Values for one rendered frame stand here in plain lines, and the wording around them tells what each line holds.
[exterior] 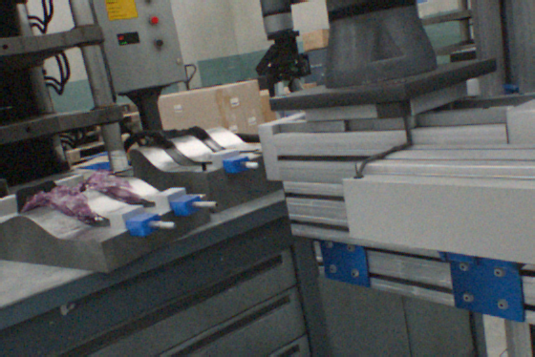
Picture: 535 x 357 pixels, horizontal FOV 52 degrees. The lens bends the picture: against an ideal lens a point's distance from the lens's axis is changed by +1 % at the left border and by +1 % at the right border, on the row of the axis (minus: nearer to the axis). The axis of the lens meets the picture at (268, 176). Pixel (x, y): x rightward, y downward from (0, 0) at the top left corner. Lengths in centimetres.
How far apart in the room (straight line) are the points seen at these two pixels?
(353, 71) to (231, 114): 450
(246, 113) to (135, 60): 337
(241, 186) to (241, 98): 414
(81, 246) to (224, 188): 33
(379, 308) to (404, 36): 95
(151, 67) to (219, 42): 823
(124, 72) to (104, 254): 116
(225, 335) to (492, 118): 79
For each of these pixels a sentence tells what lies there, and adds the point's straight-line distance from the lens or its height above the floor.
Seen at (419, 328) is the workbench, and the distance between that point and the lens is 169.
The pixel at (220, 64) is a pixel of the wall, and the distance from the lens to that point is 1020.
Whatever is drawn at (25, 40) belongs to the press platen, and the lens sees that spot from 186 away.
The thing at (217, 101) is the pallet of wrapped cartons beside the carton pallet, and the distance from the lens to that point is 513.
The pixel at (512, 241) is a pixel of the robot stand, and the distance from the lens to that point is 53.
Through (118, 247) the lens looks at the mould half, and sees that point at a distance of 96.
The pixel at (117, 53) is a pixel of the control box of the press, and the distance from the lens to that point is 201.
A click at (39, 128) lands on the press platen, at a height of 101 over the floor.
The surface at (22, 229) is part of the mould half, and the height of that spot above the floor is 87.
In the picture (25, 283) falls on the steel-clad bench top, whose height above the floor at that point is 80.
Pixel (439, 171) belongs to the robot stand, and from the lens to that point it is 57.
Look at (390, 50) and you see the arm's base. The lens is 72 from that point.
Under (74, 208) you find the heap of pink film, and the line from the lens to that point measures 109.
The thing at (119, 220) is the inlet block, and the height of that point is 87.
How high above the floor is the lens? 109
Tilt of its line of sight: 12 degrees down
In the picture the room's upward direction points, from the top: 11 degrees counter-clockwise
